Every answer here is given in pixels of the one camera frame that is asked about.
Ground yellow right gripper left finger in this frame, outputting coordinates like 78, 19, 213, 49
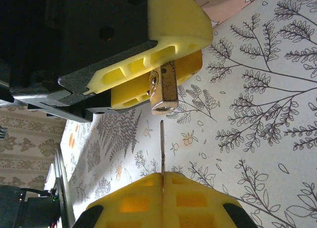
71, 172, 164, 228

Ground pink rectangular box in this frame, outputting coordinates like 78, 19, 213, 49
185, 0, 267, 30

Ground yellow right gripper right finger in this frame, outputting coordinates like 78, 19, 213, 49
163, 173, 257, 228

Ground brass padlock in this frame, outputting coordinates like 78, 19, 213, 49
148, 60, 179, 116

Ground aluminium side rail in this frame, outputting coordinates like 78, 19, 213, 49
53, 143, 75, 228

